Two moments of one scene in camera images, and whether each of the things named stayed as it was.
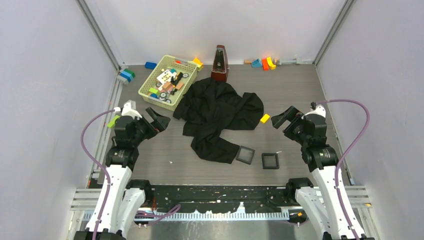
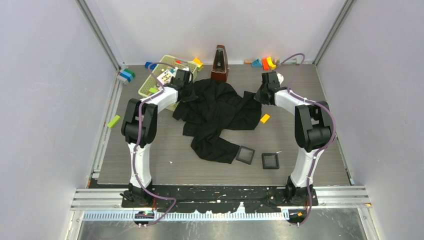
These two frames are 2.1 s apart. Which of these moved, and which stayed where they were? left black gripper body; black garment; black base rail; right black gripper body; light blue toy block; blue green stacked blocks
Moved: right black gripper body; left black gripper body
Stayed: black base rail; light blue toy block; black garment; blue green stacked blocks
